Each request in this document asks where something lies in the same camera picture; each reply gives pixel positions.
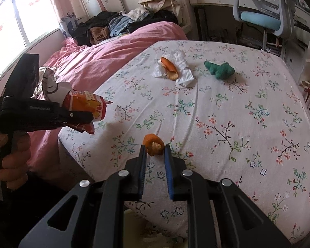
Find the black jacket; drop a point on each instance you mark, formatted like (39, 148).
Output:
(93, 22)

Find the white tissue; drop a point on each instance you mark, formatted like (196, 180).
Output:
(186, 77)

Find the grey and blue desk chair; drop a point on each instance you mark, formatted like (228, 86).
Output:
(263, 15)

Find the blue denim garment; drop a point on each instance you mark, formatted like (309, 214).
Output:
(118, 25)

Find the person's left hand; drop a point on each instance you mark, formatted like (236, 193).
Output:
(19, 160)

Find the black garment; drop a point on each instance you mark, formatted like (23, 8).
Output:
(157, 19)

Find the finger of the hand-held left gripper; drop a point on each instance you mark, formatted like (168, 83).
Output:
(77, 118)

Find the floral bed sheet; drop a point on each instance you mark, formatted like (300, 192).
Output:
(222, 121)

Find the brown garment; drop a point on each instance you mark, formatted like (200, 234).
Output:
(99, 36)

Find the curled orange peel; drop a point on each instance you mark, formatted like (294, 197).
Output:
(151, 144)

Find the pink curtain with blue print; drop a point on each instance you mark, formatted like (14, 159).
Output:
(62, 5)

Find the beige tote bag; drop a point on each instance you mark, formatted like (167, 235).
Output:
(157, 1)

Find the green cloth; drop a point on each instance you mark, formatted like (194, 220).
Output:
(219, 71)

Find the red snack bag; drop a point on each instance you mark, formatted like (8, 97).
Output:
(82, 100)

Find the cream crumpled clothes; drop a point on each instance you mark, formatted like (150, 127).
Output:
(40, 87)

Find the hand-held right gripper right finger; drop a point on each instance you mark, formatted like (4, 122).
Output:
(169, 177)

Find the white garment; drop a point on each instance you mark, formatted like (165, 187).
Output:
(138, 14)

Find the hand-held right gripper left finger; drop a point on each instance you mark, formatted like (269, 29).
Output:
(143, 171)

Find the pink blanket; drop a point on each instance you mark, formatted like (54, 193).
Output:
(106, 51)

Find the window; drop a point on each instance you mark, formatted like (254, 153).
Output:
(20, 18)

